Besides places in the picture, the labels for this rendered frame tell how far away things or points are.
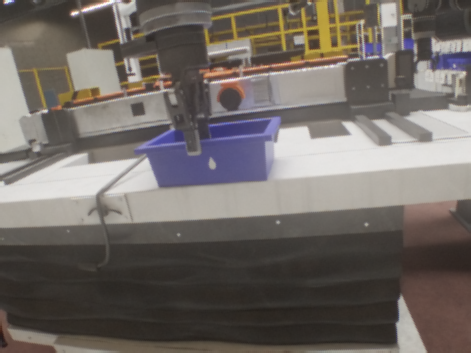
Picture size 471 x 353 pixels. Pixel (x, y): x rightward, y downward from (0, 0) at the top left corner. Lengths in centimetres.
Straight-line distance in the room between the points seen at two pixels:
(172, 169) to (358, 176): 31
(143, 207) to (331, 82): 61
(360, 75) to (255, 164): 51
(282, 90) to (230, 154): 46
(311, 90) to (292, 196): 47
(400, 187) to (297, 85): 49
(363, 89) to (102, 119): 83
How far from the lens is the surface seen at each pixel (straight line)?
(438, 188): 56
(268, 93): 92
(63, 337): 101
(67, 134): 119
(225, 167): 51
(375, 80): 93
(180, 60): 45
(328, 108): 95
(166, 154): 53
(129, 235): 69
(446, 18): 204
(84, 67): 795
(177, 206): 56
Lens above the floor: 101
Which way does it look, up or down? 19 degrees down
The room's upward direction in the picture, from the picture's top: 9 degrees counter-clockwise
